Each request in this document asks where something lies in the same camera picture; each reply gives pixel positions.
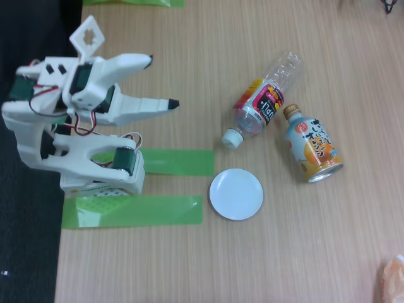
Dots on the clear plastic bottle pink label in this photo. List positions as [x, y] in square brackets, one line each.
[265, 104]

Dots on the green tape strip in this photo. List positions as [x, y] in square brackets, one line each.
[180, 162]
[142, 211]

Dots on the small white round plate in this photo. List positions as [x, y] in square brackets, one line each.
[236, 194]

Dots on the green plastic bag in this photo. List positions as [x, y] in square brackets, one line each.
[132, 2]

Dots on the orange juice bottle can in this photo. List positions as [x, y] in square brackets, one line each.
[312, 148]

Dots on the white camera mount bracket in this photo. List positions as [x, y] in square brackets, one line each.
[85, 52]

